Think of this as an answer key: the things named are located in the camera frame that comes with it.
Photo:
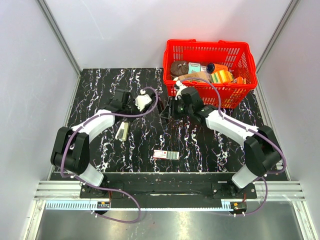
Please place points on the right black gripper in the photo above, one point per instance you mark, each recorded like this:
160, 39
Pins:
167, 112

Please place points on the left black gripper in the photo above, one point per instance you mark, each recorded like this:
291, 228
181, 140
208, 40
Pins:
133, 102

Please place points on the beige stapler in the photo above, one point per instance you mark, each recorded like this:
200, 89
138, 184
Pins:
122, 133

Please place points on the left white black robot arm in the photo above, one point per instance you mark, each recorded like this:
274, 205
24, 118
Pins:
72, 145

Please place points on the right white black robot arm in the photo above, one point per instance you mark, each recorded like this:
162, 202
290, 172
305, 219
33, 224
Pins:
261, 148

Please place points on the red white staples box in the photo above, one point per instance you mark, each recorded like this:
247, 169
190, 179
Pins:
164, 154

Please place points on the black marble pattern mat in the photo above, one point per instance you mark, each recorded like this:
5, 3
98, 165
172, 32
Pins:
200, 149

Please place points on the brown round bun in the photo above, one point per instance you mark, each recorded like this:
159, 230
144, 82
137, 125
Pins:
179, 68

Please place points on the brown cardboard box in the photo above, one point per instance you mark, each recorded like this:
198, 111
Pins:
193, 77

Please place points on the teal white small box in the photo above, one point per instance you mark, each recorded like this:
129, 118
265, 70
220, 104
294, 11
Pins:
194, 67

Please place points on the orange bottle blue cap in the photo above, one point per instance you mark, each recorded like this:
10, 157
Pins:
214, 67

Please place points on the yellow green striped box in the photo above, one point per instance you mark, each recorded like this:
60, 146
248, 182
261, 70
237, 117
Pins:
222, 77

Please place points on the orange packet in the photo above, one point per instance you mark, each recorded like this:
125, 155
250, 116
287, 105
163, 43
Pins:
239, 80

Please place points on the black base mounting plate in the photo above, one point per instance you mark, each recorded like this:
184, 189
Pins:
172, 191

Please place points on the red plastic basket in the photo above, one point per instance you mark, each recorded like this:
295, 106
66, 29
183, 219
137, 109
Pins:
236, 55

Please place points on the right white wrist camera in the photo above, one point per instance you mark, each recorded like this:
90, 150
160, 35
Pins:
179, 87

